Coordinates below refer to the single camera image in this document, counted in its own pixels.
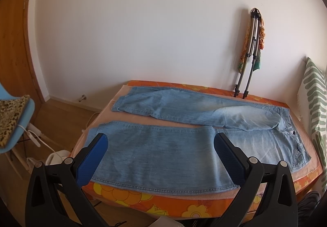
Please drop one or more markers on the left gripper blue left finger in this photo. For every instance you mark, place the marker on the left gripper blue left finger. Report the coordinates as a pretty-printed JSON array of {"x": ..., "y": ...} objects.
[{"x": 88, "y": 159}]

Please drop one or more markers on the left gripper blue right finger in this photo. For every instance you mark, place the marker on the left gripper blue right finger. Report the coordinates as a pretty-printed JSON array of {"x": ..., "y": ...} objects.
[{"x": 233, "y": 159}]

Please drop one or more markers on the light blue denim jeans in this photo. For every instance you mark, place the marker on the light blue denim jeans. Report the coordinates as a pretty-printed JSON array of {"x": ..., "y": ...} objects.
[{"x": 166, "y": 143}]

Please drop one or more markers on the white device on floor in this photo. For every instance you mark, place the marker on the white device on floor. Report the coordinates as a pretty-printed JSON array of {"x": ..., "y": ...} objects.
[{"x": 57, "y": 157}]

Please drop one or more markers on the orange floral mattress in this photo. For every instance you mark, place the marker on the orange floral mattress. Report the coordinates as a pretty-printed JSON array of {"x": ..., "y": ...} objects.
[{"x": 158, "y": 206}]

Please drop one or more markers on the dark striped fabric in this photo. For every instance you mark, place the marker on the dark striped fabric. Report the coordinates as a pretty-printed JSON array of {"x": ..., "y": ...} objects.
[{"x": 308, "y": 204}]

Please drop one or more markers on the leopard print cushion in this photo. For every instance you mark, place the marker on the leopard print cushion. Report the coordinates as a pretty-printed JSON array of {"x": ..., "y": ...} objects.
[{"x": 11, "y": 111}]

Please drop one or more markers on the green white patterned cushion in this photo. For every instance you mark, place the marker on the green white patterned cushion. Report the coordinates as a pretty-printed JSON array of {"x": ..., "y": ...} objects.
[{"x": 312, "y": 106}]

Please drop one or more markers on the colourful hanging fabric ornament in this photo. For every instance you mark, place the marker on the colourful hanging fabric ornament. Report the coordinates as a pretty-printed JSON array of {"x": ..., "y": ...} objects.
[{"x": 245, "y": 46}]

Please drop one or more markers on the blue chair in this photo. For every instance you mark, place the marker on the blue chair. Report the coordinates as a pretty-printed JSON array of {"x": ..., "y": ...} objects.
[{"x": 19, "y": 131}]

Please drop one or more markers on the wooden door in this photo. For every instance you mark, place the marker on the wooden door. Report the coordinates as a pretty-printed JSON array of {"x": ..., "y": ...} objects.
[{"x": 18, "y": 76}]

